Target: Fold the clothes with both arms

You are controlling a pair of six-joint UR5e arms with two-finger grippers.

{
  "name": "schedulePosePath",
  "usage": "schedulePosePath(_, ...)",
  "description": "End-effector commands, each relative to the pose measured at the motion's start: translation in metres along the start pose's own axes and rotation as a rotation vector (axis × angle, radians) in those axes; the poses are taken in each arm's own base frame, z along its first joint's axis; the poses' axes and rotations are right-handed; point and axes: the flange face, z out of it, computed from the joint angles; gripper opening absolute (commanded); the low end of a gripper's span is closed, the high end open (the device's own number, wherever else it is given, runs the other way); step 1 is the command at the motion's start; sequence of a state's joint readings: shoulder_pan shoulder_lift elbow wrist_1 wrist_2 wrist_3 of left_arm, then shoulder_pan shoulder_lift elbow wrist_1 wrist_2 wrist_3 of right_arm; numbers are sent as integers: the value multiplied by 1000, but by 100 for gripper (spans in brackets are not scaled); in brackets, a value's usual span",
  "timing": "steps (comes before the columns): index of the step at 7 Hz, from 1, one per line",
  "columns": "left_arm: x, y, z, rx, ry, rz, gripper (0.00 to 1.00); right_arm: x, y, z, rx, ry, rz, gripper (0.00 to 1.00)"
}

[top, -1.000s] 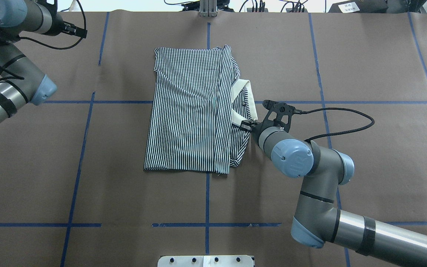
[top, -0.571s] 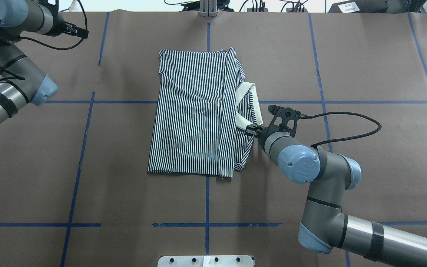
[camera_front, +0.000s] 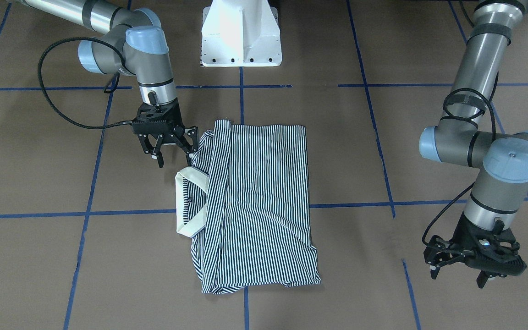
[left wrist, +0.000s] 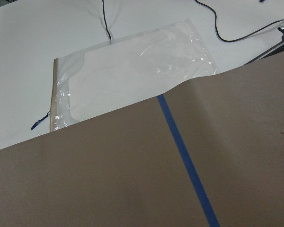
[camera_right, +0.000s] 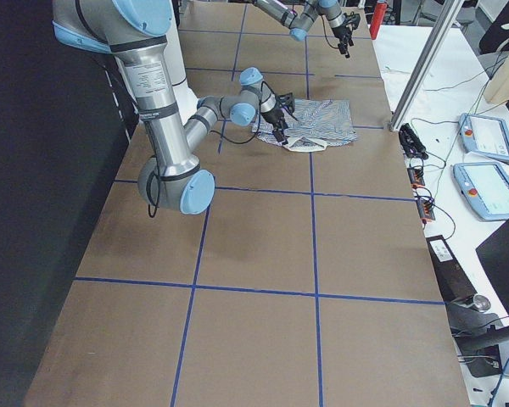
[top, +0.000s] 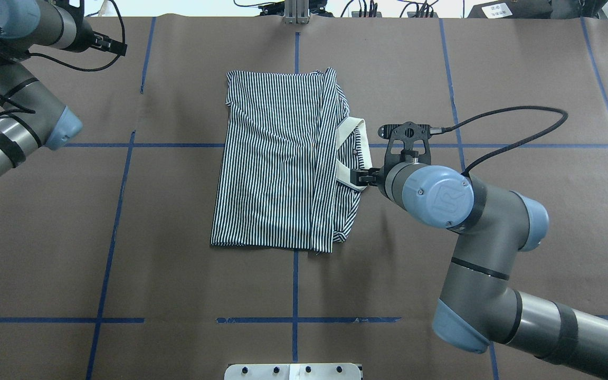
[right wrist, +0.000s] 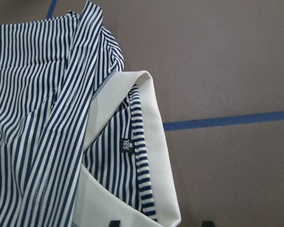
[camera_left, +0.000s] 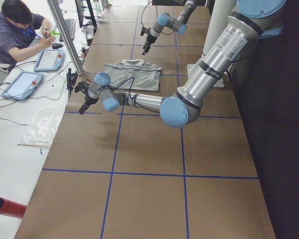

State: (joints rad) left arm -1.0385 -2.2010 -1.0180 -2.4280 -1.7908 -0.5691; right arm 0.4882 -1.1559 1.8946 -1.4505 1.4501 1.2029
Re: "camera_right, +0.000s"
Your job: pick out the red cylinder tube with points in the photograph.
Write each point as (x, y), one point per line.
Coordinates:
(379, 12)

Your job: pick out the blue teach pendant far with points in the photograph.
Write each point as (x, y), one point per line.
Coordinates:
(485, 135)

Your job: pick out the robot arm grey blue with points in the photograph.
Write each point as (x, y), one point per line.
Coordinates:
(135, 33)
(300, 24)

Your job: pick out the blue teach pendant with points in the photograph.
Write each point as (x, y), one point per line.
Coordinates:
(485, 186)
(485, 135)

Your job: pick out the aluminium frame post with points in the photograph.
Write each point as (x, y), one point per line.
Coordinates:
(430, 50)

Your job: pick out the black clamp tool on edge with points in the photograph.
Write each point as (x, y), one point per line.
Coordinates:
(411, 143)

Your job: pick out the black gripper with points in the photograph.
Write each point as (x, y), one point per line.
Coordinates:
(340, 31)
(274, 115)

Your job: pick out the blue teach pendant near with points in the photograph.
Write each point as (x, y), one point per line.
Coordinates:
(485, 186)

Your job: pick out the striped polo shirt white collar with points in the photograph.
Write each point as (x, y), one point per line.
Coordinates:
(318, 125)

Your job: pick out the black box with white label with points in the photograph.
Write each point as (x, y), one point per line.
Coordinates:
(452, 279)

